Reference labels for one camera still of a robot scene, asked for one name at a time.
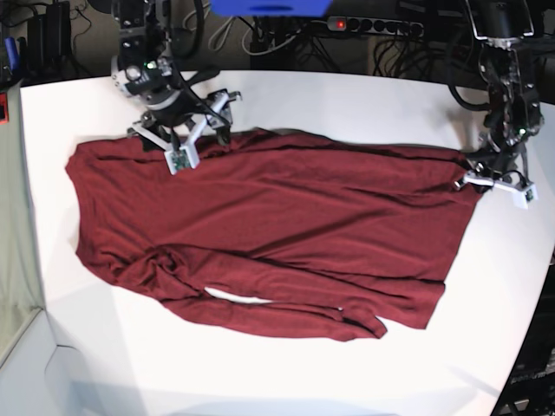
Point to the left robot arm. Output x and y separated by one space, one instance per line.
512 111

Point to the grey fabric side panel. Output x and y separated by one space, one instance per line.
21 291

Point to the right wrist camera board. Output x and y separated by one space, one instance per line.
176 161

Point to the black power strip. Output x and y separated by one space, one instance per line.
375 26

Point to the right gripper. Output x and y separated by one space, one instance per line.
179 122

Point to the blue box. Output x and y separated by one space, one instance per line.
270 7

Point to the red and black device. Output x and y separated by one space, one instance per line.
4 111

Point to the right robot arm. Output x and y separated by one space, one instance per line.
146 71

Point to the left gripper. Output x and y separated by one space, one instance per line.
506 170

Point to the dark red t-shirt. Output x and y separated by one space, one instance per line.
280 235

